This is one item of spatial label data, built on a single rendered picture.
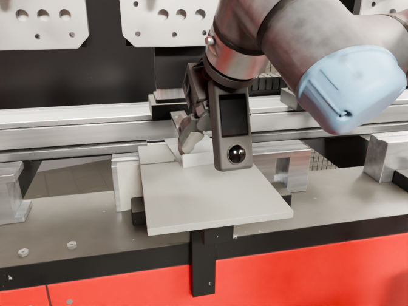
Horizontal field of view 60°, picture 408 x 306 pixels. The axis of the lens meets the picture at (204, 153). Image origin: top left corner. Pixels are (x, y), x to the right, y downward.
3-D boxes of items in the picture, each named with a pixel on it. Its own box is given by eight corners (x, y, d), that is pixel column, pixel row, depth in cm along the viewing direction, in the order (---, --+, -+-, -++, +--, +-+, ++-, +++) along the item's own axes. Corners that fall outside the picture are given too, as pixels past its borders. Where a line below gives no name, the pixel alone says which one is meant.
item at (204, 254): (203, 343, 52) (203, 219, 44) (187, 275, 65) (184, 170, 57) (229, 338, 53) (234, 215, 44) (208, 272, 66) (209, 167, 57)
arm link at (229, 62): (289, 54, 37) (217, 57, 35) (272, 82, 41) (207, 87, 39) (266, 5, 41) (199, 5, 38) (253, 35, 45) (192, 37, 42)
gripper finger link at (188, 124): (196, 136, 55) (223, 104, 48) (199, 146, 54) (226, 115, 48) (169, 136, 53) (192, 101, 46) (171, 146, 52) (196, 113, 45)
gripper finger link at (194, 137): (178, 130, 60) (201, 98, 53) (185, 161, 58) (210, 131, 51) (161, 130, 59) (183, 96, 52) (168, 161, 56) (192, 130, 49)
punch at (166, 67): (157, 101, 62) (154, 44, 58) (156, 98, 64) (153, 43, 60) (212, 98, 64) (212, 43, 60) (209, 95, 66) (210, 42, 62)
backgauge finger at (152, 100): (158, 142, 69) (156, 118, 67) (149, 108, 93) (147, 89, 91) (217, 138, 72) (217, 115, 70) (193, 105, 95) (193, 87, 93)
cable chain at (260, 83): (171, 95, 101) (170, 81, 99) (169, 90, 106) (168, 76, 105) (292, 88, 108) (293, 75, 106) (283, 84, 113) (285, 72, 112)
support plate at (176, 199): (147, 236, 40) (147, 229, 40) (138, 151, 64) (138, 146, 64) (293, 218, 44) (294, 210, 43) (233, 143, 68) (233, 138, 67)
